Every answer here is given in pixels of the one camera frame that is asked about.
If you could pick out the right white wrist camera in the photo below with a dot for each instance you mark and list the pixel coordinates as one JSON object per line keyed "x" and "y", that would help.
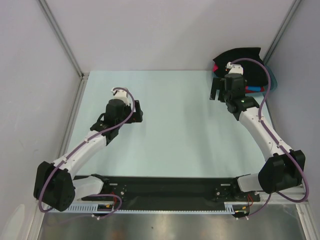
{"x": 232, "y": 68}

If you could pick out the right aluminium frame post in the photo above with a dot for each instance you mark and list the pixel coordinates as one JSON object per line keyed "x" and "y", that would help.
{"x": 282, "y": 29}

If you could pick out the white cable duct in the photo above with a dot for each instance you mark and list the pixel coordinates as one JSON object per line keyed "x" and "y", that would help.
{"x": 238, "y": 207}
{"x": 88, "y": 208}

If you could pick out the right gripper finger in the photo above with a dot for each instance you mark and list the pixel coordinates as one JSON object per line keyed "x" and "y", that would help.
{"x": 221, "y": 88}
{"x": 214, "y": 87}

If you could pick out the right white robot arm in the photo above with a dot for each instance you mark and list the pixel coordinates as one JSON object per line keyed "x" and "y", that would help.
{"x": 283, "y": 171}

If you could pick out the teal plastic basket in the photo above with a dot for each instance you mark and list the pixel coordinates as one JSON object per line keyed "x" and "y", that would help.
{"x": 273, "y": 84}

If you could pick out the left white cable duct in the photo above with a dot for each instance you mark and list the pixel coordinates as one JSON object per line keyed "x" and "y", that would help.
{"x": 88, "y": 208}

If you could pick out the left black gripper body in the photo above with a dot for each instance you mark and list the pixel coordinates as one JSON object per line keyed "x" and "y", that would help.
{"x": 126, "y": 113}

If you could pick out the pink t shirt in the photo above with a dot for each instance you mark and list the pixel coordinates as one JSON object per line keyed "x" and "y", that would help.
{"x": 215, "y": 68}

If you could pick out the left aluminium frame post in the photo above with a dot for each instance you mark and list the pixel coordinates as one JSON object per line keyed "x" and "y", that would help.
{"x": 48, "y": 14}

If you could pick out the right white cable duct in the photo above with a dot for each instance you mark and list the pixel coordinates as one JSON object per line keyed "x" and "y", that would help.
{"x": 238, "y": 207}

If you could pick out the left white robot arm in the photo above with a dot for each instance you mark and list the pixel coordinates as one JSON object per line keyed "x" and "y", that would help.
{"x": 55, "y": 183}

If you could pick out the aluminium frame post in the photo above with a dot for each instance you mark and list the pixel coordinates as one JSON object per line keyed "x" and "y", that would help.
{"x": 282, "y": 29}
{"x": 48, "y": 14}

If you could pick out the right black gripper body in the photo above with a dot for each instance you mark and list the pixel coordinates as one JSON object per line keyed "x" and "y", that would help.
{"x": 226, "y": 96}

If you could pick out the blue t shirt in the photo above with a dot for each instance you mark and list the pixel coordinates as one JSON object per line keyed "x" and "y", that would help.
{"x": 251, "y": 89}

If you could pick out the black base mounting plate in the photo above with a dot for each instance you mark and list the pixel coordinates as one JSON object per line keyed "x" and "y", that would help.
{"x": 173, "y": 193}

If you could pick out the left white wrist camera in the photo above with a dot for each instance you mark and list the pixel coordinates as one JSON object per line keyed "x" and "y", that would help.
{"x": 122, "y": 95}

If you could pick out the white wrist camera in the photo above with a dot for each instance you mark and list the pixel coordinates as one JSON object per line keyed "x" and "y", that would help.
{"x": 232, "y": 68}
{"x": 122, "y": 95}

